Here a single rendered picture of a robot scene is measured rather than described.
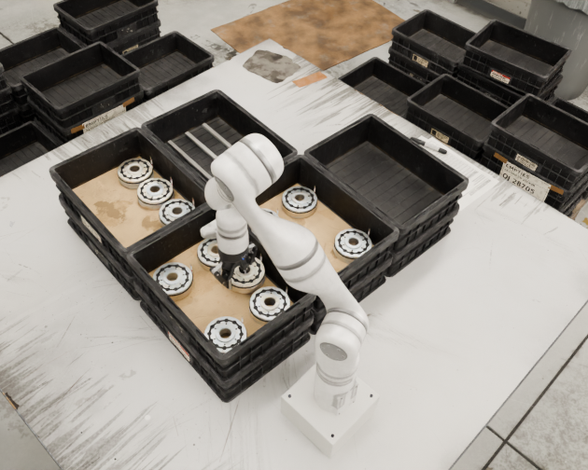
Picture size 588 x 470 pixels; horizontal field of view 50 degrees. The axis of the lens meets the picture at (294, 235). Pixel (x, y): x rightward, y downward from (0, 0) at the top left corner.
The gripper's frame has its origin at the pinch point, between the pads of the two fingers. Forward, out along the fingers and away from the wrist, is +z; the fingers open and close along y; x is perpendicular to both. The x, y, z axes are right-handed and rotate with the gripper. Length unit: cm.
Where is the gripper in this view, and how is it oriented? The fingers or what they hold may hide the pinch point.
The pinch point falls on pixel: (235, 278)
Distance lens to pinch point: 160.8
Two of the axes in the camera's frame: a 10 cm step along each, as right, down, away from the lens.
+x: -6.7, -5.7, 4.7
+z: -0.3, 6.5, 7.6
